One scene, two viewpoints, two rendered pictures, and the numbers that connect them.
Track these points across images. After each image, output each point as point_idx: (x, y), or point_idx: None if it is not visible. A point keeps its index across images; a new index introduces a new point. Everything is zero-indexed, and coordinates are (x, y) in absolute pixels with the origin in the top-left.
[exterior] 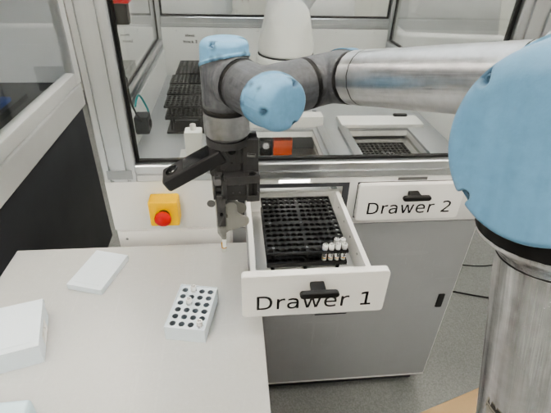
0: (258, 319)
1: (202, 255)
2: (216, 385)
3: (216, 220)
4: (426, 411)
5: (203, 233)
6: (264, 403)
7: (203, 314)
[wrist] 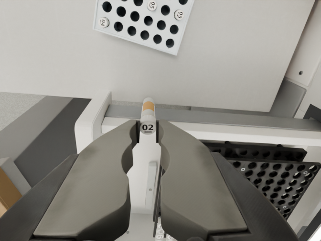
0: (132, 98)
1: (272, 33)
2: (36, 37)
3: (164, 131)
4: (5, 211)
5: (320, 38)
6: (20, 88)
7: (126, 29)
